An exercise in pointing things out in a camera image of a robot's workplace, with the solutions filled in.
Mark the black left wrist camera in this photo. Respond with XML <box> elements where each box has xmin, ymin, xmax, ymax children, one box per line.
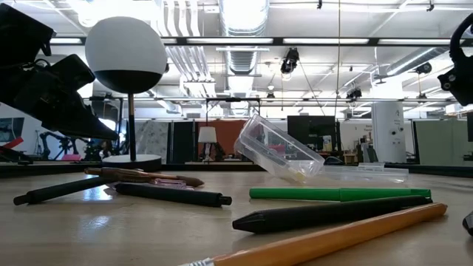
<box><xmin>47</xmin><ymin>54</ymin><xmax>96</xmax><ymax>92</ymax></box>

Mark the brown pen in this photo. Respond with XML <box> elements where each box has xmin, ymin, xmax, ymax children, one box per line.
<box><xmin>84</xmin><ymin>167</ymin><xmax>205</xmax><ymax>188</ymax></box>

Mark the overhead light bar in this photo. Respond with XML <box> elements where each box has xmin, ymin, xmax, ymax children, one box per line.
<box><xmin>50</xmin><ymin>36</ymin><xmax>473</xmax><ymax>47</ymax></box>

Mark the white cylindrical column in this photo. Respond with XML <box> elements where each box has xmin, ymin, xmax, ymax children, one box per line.
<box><xmin>371</xmin><ymin>101</ymin><xmax>407</xmax><ymax>164</ymax></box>

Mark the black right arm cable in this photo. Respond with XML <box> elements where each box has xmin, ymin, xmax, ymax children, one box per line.
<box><xmin>449</xmin><ymin>13</ymin><xmax>473</xmax><ymax>56</ymax></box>

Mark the black triangular pen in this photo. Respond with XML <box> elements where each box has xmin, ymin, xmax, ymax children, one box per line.
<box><xmin>232</xmin><ymin>195</ymin><xmax>433</xmax><ymax>234</ymax></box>

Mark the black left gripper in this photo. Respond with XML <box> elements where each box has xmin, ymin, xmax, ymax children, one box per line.
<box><xmin>0</xmin><ymin>62</ymin><xmax>119</xmax><ymax>140</ymax></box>

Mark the orange partition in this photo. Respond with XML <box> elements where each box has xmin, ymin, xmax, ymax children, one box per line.
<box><xmin>195</xmin><ymin>120</ymin><xmax>248</xmax><ymax>158</ymax></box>

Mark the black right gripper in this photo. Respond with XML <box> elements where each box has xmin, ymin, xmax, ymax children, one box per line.
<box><xmin>438</xmin><ymin>47</ymin><xmax>473</xmax><ymax>106</ymax></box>

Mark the green partition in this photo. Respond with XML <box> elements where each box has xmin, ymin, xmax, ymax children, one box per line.
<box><xmin>413</xmin><ymin>120</ymin><xmax>469</xmax><ymax>166</ymax></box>

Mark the black pen with clicker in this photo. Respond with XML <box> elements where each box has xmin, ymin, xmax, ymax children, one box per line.
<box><xmin>114</xmin><ymin>183</ymin><xmax>233</xmax><ymax>208</ymax></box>

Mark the white and black globe lamp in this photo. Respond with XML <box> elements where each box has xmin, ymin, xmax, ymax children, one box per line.
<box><xmin>84</xmin><ymin>16</ymin><xmax>168</xmax><ymax>173</ymax></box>

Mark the green marker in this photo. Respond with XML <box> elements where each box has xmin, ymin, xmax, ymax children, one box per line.
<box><xmin>249</xmin><ymin>187</ymin><xmax>432</xmax><ymax>202</ymax></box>

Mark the table lamp with white shade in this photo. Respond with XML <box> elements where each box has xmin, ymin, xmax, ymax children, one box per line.
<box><xmin>198</xmin><ymin>126</ymin><xmax>218</xmax><ymax>163</ymax></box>

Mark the yellow pencil with eraser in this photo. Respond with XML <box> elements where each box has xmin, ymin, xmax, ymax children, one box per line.
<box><xmin>177</xmin><ymin>202</ymin><xmax>448</xmax><ymax>266</ymax></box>

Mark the clear plastic supply box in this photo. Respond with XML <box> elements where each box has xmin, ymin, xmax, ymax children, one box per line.
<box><xmin>234</xmin><ymin>113</ymin><xmax>325</xmax><ymax>185</ymax></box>

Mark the small black object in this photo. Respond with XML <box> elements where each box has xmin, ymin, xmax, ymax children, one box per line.
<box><xmin>462</xmin><ymin>210</ymin><xmax>473</xmax><ymax>237</ymax></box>

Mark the silver ceiling duct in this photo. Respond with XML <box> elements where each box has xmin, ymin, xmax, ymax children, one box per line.
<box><xmin>220</xmin><ymin>0</ymin><xmax>270</xmax><ymax>75</ymax></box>

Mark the wall picture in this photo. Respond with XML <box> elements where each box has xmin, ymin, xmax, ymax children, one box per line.
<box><xmin>0</xmin><ymin>117</ymin><xmax>25</xmax><ymax>143</ymax></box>

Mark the slim black pen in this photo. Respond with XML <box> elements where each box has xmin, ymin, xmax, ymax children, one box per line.
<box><xmin>13</xmin><ymin>175</ymin><xmax>112</xmax><ymax>206</ymax></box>

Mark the clear plastic box lid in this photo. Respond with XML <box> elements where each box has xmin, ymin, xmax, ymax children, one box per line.
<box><xmin>319</xmin><ymin>162</ymin><xmax>409</xmax><ymax>185</ymax></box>

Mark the black table edge rail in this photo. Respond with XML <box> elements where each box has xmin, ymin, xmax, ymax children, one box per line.
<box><xmin>0</xmin><ymin>161</ymin><xmax>473</xmax><ymax>179</ymax></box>

